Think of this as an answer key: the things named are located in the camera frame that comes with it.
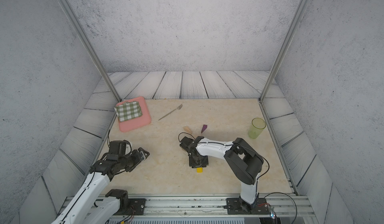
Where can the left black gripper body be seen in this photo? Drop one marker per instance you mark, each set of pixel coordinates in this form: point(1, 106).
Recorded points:
point(130, 161)

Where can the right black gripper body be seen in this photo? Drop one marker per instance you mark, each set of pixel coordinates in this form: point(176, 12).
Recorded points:
point(198, 162)

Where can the wooden triangle block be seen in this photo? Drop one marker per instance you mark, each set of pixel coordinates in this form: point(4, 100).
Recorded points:
point(187, 129)

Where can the purple triangular block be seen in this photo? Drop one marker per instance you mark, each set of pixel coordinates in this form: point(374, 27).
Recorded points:
point(204, 128)

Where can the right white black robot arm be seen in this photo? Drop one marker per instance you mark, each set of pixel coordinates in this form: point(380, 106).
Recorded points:
point(243, 160)

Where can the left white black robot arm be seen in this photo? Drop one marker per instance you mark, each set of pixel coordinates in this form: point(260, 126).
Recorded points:
point(116, 201)

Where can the pink plastic tray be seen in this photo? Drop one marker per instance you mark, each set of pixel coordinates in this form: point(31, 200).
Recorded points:
point(145, 119)

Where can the green checkered cloth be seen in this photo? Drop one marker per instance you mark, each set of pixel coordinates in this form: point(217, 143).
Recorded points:
point(128, 111)

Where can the metal fork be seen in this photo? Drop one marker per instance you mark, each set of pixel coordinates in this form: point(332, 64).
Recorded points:
point(178, 108)

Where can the green translucent cup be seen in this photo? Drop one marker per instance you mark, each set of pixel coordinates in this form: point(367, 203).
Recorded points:
point(256, 128)

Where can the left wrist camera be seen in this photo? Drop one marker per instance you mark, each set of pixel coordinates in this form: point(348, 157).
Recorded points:
point(118, 150)

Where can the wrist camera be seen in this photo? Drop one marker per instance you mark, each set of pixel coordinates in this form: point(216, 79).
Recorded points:
point(118, 150)
point(188, 144)

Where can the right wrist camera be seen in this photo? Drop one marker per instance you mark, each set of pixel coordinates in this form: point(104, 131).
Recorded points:
point(188, 144)

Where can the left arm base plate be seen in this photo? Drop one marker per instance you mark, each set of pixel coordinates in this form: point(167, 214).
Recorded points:
point(131, 207)

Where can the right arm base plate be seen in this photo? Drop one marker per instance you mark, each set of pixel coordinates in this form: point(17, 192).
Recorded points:
point(237, 206)

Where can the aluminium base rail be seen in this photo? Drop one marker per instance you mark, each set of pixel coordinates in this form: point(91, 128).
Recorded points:
point(169, 209)

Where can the right aluminium frame post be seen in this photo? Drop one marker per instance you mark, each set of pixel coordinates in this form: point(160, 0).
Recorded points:
point(284, 47)

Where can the aluminium frame post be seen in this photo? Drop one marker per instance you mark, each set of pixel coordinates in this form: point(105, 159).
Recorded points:
point(284, 47)
point(68, 11)

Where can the left aluminium frame post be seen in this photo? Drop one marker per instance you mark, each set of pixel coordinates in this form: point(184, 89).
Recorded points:
point(68, 11)

